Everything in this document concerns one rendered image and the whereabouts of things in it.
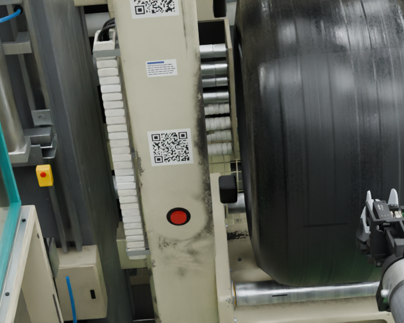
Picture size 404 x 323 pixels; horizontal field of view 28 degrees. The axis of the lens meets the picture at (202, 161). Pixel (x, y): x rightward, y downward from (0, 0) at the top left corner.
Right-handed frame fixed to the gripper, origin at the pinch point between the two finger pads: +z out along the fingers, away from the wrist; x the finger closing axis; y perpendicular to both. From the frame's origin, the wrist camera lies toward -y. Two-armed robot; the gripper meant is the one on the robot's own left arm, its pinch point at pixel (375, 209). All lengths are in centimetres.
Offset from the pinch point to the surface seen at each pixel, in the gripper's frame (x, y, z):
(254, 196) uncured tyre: 17.9, -1.0, 8.1
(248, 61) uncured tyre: 17.4, 19.4, 16.2
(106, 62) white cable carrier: 40.6, 19.4, 20.8
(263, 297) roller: 16.6, -29.9, 18.1
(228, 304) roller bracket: 23.5, -27.5, 14.0
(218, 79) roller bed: 22, -4, 64
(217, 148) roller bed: 23, -22, 65
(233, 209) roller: 21, -27, 46
